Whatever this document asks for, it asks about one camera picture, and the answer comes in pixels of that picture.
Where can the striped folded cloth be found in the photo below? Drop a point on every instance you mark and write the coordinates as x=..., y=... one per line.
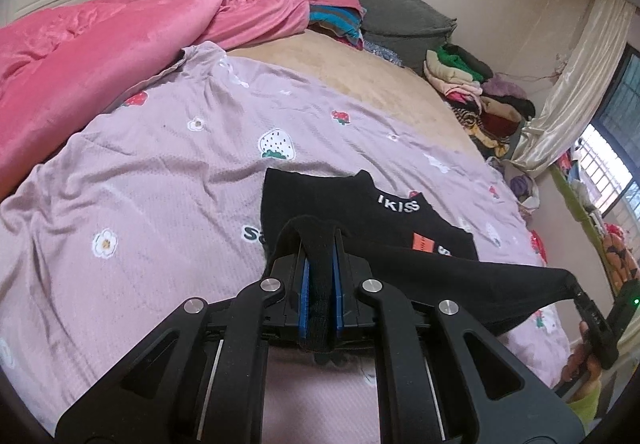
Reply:
x=335, y=26

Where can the black sweater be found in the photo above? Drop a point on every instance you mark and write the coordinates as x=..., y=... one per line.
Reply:
x=425, y=284

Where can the pile of folded clothes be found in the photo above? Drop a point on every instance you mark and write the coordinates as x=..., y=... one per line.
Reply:
x=475, y=98

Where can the pink blanket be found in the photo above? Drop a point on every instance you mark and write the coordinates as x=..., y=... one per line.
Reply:
x=100, y=48

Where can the person's right hand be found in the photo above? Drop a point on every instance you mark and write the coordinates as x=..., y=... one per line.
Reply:
x=582, y=366

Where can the purple cloth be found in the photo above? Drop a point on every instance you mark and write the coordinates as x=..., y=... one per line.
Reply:
x=524, y=189

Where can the beige bed sheet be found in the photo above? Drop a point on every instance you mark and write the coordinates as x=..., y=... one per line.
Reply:
x=375, y=88

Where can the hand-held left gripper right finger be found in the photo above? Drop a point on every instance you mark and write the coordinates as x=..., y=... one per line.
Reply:
x=337, y=294

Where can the blue patterned cloth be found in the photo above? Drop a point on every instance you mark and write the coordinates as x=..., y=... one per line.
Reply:
x=382, y=53

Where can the cream curtain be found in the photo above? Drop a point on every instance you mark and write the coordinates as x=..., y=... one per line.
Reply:
x=575, y=98

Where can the green window sill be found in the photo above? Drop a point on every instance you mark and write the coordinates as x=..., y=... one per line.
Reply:
x=575, y=204

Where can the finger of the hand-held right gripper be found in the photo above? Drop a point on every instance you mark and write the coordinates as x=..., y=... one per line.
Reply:
x=595, y=324

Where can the barred window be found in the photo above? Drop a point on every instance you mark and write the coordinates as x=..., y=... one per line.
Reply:
x=615, y=148

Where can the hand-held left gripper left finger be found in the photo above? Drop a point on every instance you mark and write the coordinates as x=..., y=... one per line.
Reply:
x=303, y=294

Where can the strawberry printed quilt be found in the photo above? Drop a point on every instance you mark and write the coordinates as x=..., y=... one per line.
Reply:
x=175, y=199

